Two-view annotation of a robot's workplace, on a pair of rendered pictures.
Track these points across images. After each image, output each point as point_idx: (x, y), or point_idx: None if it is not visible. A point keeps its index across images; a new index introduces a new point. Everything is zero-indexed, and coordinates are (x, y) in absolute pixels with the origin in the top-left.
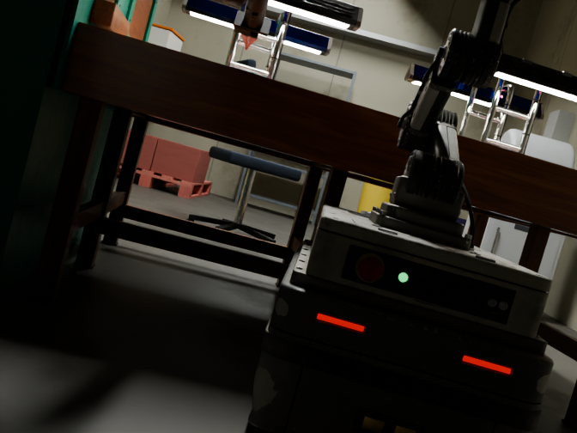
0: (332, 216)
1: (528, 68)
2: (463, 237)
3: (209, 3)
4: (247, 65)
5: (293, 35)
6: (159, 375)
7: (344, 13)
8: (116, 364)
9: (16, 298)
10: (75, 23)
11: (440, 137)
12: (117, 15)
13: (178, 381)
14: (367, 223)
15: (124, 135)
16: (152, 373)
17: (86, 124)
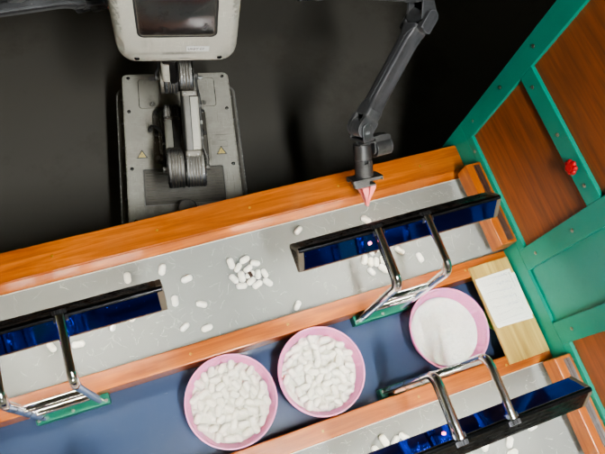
0: (224, 85)
1: (58, 309)
2: (157, 117)
3: (555, 394)
4: (396, 299)
5: (425, 435)
6: (284, 184)
7: (312, 239)
8: (303, 180)
9: None
10: (451, 140)
11: (178, 134)
12: (468, 182)
13: (274, 183)
14: (208, 103)
15: None
16: (287, 184)
17: None
